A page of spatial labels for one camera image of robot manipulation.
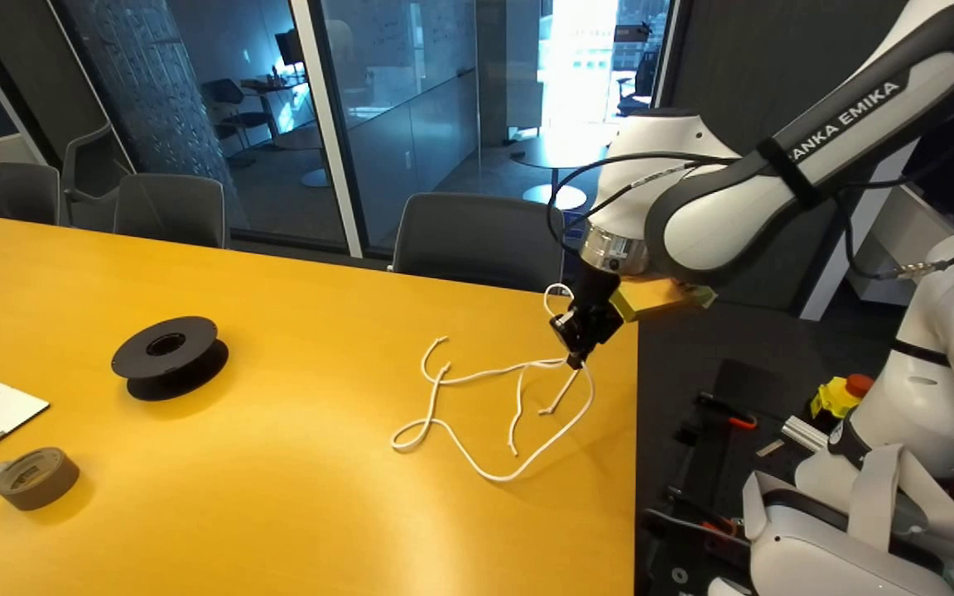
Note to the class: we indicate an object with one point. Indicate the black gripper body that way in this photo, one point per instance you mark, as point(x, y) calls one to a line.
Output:
point(597, 300)

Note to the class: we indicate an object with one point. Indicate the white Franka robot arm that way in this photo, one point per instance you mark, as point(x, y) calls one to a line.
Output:
point(720, 217)

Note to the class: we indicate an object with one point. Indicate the dark office chair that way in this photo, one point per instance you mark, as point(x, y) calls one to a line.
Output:
point(466, 236)
point(23, 192)
point(166, 210)

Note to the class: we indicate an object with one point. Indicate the black perforated board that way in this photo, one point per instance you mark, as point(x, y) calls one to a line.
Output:
point(771, 385)

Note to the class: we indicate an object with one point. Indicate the silver metal bar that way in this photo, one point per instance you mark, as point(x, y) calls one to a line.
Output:
point(771, 449)

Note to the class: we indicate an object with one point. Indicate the silver aluminium extrusion piece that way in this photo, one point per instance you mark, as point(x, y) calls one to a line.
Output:
point(803, 432)

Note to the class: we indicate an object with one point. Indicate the silver washer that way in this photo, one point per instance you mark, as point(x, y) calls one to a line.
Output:
point(669, 575)

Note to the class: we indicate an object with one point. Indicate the yellow emergency stop box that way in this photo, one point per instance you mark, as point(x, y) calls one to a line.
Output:
point(830, 398)

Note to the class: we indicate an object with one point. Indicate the white VR headset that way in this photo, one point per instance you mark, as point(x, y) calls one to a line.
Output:
point(830, 552)

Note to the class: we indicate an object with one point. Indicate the black filament spool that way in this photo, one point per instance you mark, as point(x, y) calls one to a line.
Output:
point(174, 381)

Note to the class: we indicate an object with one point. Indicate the grey textured column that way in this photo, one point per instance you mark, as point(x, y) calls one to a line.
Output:
point(132, 86)

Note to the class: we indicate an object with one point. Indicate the grey office chair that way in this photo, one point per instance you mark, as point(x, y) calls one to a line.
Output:
point(102, 154)

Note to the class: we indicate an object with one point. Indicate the grey tape roll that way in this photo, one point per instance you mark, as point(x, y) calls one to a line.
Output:
point(41, 490)

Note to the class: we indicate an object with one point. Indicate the white paper card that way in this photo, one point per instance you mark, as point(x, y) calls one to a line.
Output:
point(8, 416)

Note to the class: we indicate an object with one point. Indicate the gold wrist camera bar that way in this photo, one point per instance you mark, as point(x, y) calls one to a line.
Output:
point(659, 295)

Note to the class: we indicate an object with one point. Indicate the white frame post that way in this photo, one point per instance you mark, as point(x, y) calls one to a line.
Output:
point(330, 132)
point(832, 276)

